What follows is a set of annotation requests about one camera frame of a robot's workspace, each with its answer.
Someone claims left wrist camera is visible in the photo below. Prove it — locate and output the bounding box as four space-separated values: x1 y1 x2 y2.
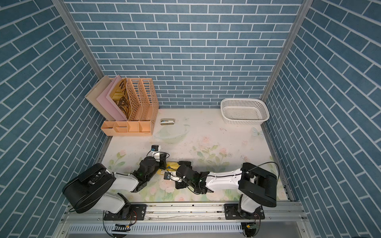
149 145 161 160

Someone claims white plastic mesh basket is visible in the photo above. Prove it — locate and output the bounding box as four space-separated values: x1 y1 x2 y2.
220 98 270 126

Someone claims right green circuit board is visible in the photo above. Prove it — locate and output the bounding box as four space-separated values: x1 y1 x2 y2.
246 223 259 230

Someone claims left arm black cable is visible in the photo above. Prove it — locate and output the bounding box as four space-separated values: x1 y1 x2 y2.
68 150 171 213

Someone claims beige folder board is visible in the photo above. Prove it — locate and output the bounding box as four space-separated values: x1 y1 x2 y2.
85 75 116 122

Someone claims peach desk file organizer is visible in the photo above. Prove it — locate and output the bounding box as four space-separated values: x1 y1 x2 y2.
101 78 159 136

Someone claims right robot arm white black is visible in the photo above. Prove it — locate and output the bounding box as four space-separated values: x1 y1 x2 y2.
167 161 278 220

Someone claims pink folder board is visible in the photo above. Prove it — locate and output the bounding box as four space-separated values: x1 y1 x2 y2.
96 75 127 121

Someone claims yellow brown patterned book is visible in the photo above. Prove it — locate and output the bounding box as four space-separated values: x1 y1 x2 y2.
111 78 131 120

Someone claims grey white stapler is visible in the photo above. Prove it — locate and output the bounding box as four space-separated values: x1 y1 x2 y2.
160 119 175 126

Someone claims floral table mat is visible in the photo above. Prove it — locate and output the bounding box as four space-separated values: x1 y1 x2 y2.
99 108 289 202

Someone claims yellow car print pillowcase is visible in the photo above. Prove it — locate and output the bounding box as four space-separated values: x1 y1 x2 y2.
166 162 180 172

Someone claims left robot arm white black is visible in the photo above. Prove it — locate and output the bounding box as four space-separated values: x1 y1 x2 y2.
62 152 167 220

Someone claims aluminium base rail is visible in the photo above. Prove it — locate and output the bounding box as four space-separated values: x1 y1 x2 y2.
62 201 308 224

